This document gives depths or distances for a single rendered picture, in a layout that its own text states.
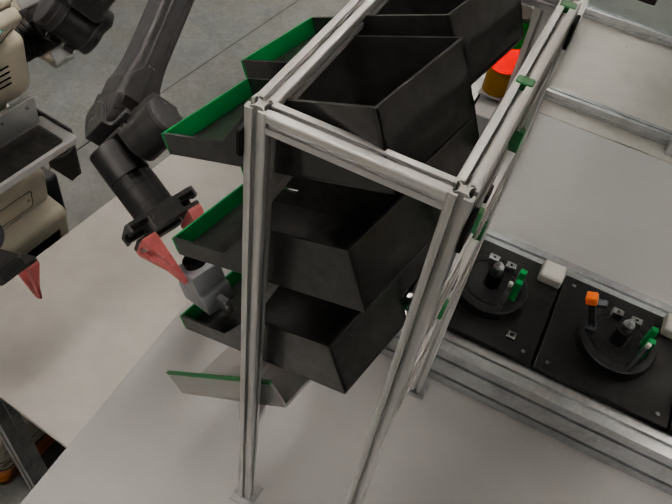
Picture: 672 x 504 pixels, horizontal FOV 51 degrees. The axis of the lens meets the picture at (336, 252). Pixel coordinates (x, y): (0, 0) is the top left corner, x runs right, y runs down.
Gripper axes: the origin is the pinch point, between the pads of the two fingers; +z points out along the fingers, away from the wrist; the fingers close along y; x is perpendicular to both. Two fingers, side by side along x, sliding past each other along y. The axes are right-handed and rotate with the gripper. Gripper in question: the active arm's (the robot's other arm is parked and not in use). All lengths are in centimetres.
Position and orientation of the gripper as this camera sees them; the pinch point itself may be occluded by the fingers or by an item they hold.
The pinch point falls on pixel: (197, 268)
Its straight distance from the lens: 93.4
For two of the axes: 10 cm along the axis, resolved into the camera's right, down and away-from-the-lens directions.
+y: 7.3, -5.3, 4.3
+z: 6.0, 8.0, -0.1
